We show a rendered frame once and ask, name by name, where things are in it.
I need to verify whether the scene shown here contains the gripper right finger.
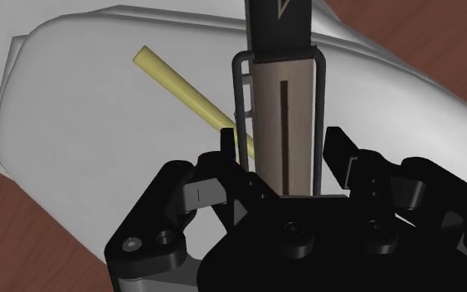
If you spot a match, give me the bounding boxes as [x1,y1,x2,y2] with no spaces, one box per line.
[323,125,467,268]

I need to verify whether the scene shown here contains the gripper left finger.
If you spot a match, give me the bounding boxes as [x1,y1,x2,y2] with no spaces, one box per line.
[104,127,280,281]

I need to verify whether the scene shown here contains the yellow stick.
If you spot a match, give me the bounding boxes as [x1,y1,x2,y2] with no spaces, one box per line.
[132,45,256,159]

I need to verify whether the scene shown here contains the beige slotted tool black handle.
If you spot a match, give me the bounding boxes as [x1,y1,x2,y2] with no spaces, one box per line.
[231,0,326,197]

